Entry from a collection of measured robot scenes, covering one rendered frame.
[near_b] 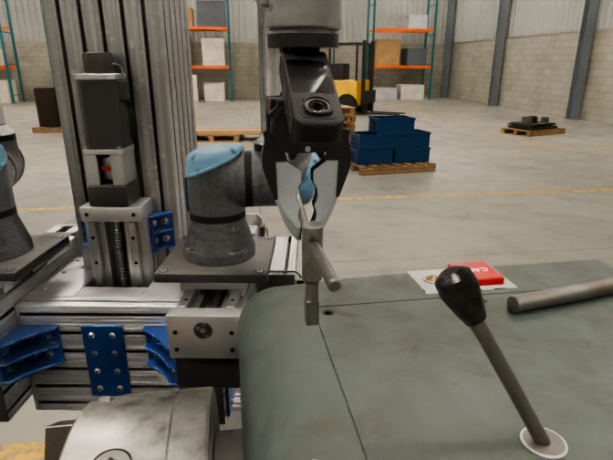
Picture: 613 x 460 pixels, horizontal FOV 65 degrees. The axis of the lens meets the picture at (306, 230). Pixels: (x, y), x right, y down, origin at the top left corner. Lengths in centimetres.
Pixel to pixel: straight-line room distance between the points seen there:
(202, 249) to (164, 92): 37
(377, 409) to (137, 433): 22
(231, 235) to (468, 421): 65
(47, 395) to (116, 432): 80
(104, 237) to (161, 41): 45
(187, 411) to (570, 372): 38
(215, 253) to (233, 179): 15
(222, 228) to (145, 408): 53
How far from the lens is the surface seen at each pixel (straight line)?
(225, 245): 99
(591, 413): 53
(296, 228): 53
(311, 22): 49
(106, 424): 51
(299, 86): 45
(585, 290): 73
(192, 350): 95
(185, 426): 49
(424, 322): 61
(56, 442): 59
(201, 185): 97
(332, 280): 41
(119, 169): 112
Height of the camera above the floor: 155
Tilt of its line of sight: 19 degrees down
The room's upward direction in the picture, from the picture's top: straight up
